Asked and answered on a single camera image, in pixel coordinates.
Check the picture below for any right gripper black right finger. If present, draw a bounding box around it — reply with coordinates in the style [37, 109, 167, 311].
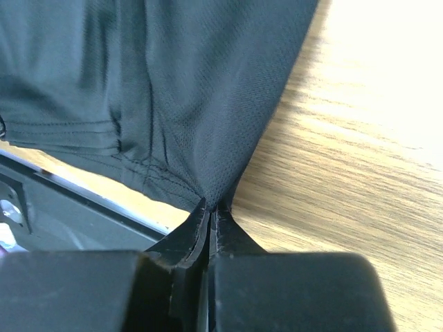
[208, 205, 395, 331]

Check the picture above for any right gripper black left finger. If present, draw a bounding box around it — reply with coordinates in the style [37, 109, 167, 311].
[1, 201, 208, 331]

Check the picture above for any black t shirt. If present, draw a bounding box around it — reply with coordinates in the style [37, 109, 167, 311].
[1, 1, 317, 211]

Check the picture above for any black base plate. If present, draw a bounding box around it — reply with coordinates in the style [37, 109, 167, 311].
[1, 151, 167, 251]

